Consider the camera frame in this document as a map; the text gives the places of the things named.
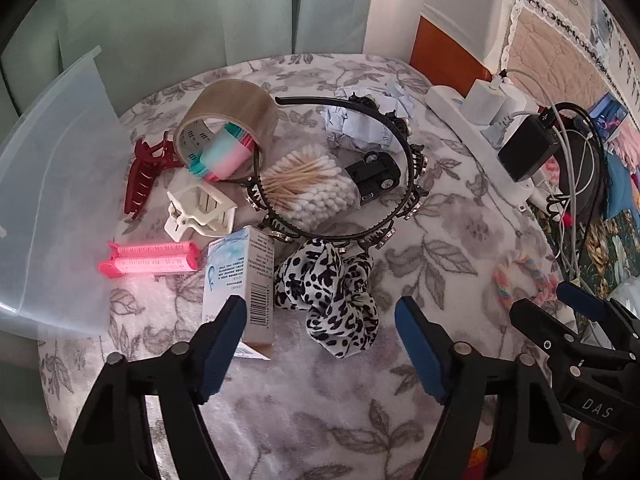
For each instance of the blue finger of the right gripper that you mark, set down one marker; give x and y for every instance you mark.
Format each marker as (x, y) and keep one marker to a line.
(546, 331)
(619, 325)

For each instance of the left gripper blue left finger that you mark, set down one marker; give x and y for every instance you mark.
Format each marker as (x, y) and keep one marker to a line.
(221, 338)

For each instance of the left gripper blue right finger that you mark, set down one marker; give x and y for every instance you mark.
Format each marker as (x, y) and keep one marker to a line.
(426, 345)

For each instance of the white blue medicine box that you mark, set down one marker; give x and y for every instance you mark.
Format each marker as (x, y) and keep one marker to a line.
(242, 264)

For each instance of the black studded headband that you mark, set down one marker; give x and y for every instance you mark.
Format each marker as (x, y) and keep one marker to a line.
(378, 234)

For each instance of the pink hair roller pair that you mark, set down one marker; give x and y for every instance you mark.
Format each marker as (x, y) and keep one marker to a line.
(158, 258)

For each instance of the black white leopard scrunchie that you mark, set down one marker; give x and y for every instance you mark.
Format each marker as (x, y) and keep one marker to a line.
(333, 291)

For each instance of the white hair claw clip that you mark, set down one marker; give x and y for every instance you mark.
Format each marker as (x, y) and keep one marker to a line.
(195, 205)

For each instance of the black toy car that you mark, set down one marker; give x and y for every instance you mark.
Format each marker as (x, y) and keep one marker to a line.
(374, 175)

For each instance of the bag of cotton swabs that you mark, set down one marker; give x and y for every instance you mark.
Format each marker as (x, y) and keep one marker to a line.
(308, 186)

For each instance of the clear plastic storage bin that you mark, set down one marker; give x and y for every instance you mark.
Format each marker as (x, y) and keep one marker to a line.
(63, 172)

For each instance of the dark red hair claw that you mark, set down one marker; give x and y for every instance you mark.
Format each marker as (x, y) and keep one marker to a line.
(150, 161)

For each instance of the white paper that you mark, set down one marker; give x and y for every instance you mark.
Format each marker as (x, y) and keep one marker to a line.
(358, 132)

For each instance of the brown packing tape roll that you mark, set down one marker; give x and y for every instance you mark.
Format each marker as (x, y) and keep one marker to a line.
(229, 100)

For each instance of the person right hand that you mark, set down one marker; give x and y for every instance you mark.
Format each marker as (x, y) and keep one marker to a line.
(586, 437)

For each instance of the floral grey table cloth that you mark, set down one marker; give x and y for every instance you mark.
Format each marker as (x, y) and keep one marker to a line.
(339, 399)

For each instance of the black power adapter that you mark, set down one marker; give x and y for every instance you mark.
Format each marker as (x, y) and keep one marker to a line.
(529, 147)

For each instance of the white power strip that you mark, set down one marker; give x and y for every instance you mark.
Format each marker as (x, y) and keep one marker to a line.
(485, 140)

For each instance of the white usb charger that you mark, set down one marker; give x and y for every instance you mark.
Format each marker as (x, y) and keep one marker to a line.
(482, 103)

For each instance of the white appliance with lace cover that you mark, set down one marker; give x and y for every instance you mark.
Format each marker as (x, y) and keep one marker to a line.
(569, 43)

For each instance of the green curtain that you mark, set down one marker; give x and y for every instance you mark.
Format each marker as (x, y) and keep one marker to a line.
(151, 49)

